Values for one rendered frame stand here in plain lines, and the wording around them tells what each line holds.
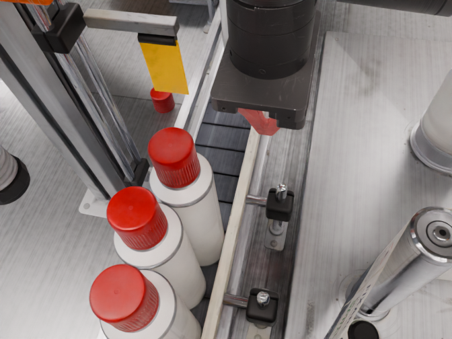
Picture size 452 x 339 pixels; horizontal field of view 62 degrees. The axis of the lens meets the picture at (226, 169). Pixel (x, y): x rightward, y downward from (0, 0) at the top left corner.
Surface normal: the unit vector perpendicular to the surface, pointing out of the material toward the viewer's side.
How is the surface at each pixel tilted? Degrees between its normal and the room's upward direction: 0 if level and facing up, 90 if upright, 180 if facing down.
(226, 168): 0
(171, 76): 90
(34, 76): 90
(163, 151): 2
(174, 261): 90
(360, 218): 0
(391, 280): 90
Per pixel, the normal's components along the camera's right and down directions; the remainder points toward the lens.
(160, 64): -0.22, 0.84
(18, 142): -0.07, -0.52
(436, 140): -0.84, 0.49
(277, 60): 0.07, 0.85
